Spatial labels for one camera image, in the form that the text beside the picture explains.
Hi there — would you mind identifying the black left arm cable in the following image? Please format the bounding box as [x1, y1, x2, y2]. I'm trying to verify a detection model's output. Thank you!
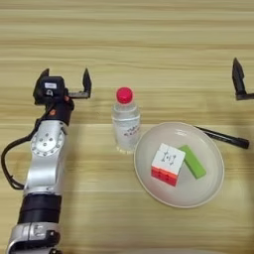
[0, 102, 56, 191]

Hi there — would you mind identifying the black marker pen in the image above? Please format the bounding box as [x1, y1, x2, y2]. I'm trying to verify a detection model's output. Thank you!
[194, 125, 250, 150]

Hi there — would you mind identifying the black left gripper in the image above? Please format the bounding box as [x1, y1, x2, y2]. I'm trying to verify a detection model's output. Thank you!
[37, 67, 92, 126]

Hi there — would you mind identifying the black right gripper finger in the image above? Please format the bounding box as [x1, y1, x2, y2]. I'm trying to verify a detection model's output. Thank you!
[231, 57, 254, 101]

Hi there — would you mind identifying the clear bottle with red cap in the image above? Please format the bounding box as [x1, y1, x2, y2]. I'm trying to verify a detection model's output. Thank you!
[111, 86, 142, 155]

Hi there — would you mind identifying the green rectangular block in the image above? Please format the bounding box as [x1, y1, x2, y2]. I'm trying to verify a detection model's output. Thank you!
[178, 144, 207, 180]

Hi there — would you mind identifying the beige round plate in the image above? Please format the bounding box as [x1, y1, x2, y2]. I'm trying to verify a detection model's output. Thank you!
[133, 121, 225, 209]

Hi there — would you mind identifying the colourful puzzle cube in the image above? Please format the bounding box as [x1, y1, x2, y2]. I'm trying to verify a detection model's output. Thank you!
[150, 142, 187, 188]

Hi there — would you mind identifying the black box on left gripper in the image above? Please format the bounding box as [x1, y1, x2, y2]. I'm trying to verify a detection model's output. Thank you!
[33, 75, 67, 106]

